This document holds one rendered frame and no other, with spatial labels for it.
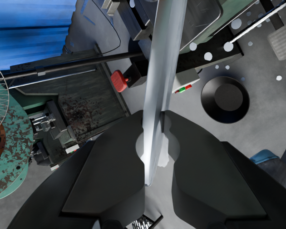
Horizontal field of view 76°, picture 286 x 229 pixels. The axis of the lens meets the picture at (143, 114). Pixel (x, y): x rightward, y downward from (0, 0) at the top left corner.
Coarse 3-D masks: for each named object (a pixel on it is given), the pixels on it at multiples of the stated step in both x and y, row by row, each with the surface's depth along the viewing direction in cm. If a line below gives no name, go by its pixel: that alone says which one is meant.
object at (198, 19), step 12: (144, 0) 42; (156, 0) 39; (192, 0) 34; (204, 0) 32; (216, 0) 31; (192, 12) 35; (204, 12) 33; (216, 12) 32; (192, 24) 35; (204, 24) 34; (192, 36) 36; (180, 48) 39
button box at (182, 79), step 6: (180, 72) 64; (186, 72) 66; (192, 72) 68; (198, 72) 82; (180, 78) 63; (186, 78) 65; (192, 78) 67; (198, 78) 69; (174, 84) 63; (180, 84) 62; (186, 84) 64; (174, 90) 64
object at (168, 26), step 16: (160, 0) 9; (176, 0) 10; (160, 16) 9; (176, 16) 12; (160, 32) 9; (176, 32) 15; (160, 48) 9; (176, 48) 28; (160, 64) 10; (176, 64) 32; (160, 80) 10; (160, 96) 11; (144, 112) 11; (160, 112) 13; (144, 128) 11; (160, 128) 17; (144, 144) 12; (160, 144) 24; (144, 160) 13
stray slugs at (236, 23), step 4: (132, 0) 54; (132, 4) 54; (236, 20) 42; (240, 20) 41; (232, 24) 42; (236, 24) 42; (240, 24) 41; (236, 28) 42; (192, 44) 51; (196, 44) 50; (228, 44) 44; (232, 44) 44; (192, 48) 51; (196, 48) 51; (224, 48) 45; (228, 48) 45; (232, 48) 44; (208, 52) 49; (204, 56) 50; (208, 56) 49
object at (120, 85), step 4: (116, 72) 63; (120, 72) 63; (112, 76) 65; (116, 76) 64; (120, 76) 62; (112, 80) 66; (116, 80) 64; (120, 80) 63; (124, 80) 62; (116, 84) 65; (120, 84) 63; (124, 84) 62; (116, 88) 66; (120, 88) 64; (124, 88) 64
